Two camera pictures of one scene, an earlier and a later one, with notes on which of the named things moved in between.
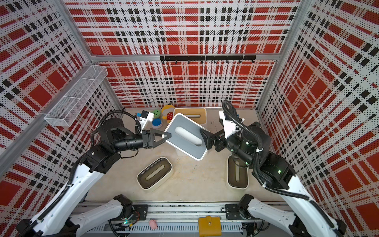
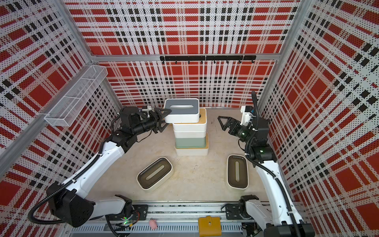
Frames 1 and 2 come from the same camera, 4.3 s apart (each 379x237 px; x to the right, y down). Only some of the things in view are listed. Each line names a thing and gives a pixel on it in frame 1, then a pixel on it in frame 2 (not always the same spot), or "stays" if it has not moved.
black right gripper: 209,141 → 228,125
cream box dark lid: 237,177 stays
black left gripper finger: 155,143 → 162,125
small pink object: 153,224 stays
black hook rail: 209,58 stays
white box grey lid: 187,137 → 183,110
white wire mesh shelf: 62,113 stays
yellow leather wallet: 209,226 stays
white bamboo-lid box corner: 198,115 → 200,126
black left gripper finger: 154,132 → 163,112
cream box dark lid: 155,174 stays
